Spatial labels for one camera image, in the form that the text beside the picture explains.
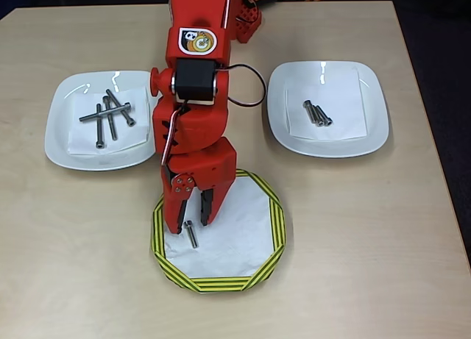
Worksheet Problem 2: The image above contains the yellow green striped paper bowl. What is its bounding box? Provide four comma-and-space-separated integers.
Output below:
149, 171, 288, 294

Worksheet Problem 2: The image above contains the white square plate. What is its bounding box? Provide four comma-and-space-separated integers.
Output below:
266, 60, 390, 159
43, 70, 158, 172

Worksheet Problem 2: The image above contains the white paper napkin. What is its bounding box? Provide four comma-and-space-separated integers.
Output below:
285, 66, 368, 140

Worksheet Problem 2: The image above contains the white red servo cable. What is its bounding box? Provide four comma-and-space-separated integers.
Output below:
161, 105, 191, 167

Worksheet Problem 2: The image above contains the black red servo cable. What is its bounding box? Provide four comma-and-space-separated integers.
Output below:
216, 63, 266, 109

